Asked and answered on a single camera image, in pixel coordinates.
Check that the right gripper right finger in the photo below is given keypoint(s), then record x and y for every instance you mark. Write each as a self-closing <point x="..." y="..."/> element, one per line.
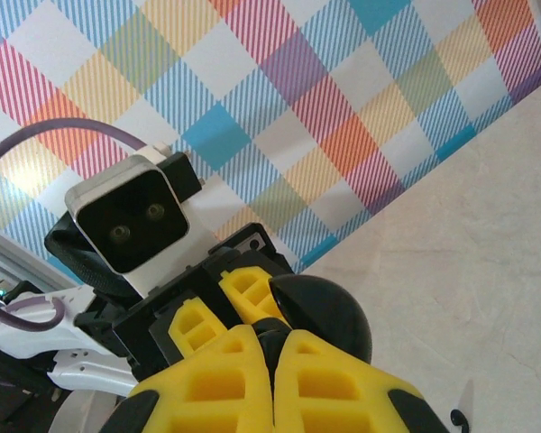
<point x="342" y="397"/>

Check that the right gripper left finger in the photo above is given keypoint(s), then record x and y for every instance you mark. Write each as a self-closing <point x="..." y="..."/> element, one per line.
<point x="207" y="397"/>

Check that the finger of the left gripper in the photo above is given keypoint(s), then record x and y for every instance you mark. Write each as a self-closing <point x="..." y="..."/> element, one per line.
<point x="194" y="325"/>
<point x="245" y="288"/>

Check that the black earbud charging case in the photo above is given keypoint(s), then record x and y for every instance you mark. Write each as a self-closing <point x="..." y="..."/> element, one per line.
<point x="324" y="315"/>

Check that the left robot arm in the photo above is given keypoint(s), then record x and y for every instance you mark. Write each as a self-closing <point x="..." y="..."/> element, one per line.
<point x="27" y="343"/>

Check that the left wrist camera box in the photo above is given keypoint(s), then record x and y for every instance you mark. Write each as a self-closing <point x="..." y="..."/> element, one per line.
<point x="131" y="216"/>

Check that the aluminium frame post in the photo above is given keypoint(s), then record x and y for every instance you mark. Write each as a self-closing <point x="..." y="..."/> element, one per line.
<point x="22" y="257"/>

